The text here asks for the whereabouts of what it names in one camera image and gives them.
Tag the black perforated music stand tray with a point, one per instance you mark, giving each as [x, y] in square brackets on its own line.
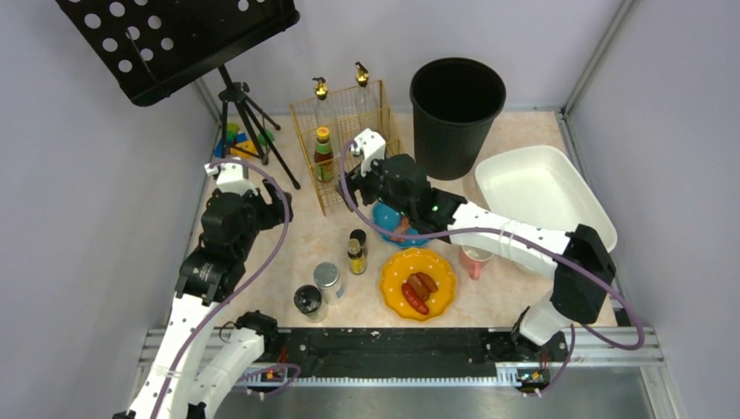
[155, 48]

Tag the black tripod stand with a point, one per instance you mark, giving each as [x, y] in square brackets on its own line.
[237, 94]

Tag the blue toy block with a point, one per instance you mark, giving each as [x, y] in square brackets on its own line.
[223, 147]

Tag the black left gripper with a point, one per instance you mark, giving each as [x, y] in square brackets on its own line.
[273, 202]

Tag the black plastic trash bin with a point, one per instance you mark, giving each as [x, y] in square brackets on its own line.
[454, 102]

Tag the yellow cap sauce bottle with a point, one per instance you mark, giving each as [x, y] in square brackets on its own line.
[323, 155]

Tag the brown sausage middle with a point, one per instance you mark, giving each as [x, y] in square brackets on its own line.
[418, 287]

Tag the clear bottle gold pump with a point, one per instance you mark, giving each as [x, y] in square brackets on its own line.
[366, 101]
[325, 112]

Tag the yellow dotted plate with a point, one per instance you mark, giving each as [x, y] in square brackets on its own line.
[400, 266]

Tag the pink mug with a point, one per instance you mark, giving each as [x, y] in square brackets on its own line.
[473, 259]

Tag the yellow toy block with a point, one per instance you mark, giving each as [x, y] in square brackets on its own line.
[244, 150]

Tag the lime green toy block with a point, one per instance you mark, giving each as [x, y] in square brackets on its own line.
[232, 130]

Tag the blue dotted plate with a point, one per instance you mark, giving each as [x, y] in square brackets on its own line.
[390, 219]

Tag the brown sausage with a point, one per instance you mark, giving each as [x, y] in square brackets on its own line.
[428, 282]
[418, 287]

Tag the yellow wire rack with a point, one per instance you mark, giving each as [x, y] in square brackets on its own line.
[345, 124]

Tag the black cap spice bottle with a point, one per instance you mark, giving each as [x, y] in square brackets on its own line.
[361, 236]

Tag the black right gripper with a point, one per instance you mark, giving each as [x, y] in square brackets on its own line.
[360, 186]

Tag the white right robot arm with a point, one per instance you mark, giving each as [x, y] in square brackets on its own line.
[576, 261]

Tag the small yellow spice bottle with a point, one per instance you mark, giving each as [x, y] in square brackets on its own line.
[357, 259]

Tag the black lid grinder jar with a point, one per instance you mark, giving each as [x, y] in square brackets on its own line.
[308, 299]

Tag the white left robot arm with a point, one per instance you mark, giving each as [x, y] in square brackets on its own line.
[177, 385]

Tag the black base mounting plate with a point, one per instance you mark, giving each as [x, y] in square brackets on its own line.
[385, 353]

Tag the red sausage front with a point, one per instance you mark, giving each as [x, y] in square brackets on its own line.
[414, 299]

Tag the white plastic basin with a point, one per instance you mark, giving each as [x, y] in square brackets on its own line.
[540, 186]

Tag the aluminium frame rail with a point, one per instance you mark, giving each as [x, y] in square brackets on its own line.
[587, 351]

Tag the brown sausage rear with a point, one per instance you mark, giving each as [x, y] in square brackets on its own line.
[428, 282]

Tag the silver lid shaker jar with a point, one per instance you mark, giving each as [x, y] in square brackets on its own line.
[327, 278]

